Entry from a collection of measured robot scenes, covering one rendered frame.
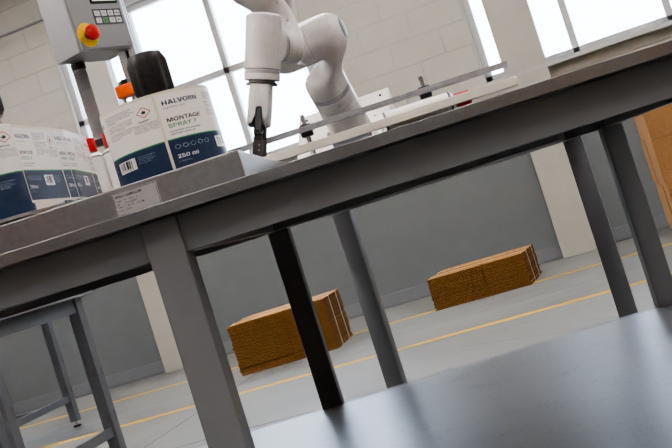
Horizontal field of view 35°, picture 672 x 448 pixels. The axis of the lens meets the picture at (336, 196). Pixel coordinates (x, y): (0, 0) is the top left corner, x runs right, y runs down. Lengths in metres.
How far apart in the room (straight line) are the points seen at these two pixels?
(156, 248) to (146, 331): 6.95
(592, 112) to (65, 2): 1.40
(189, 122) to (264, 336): 4.73
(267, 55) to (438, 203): 5.42
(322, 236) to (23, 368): 2.81
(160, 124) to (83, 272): 0.29
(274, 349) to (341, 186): 4.90
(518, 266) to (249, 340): 1.71
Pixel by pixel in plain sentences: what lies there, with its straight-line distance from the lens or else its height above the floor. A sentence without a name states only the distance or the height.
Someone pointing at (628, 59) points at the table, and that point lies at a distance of 1.65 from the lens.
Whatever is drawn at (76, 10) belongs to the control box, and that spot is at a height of 1.39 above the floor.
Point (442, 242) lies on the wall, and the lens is 7.82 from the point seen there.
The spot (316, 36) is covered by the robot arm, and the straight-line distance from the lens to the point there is 2.90.
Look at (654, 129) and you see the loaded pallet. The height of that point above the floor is 0.69.
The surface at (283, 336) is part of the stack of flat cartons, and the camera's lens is 6.50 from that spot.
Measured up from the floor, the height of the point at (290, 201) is 0.77.
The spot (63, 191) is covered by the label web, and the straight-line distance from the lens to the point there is 2.10.
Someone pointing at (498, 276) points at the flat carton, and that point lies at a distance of 6.66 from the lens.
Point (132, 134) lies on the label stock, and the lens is 1.85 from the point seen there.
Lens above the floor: 0.72
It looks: 1 degrees up
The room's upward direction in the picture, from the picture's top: 18 degrees counter-clockwise
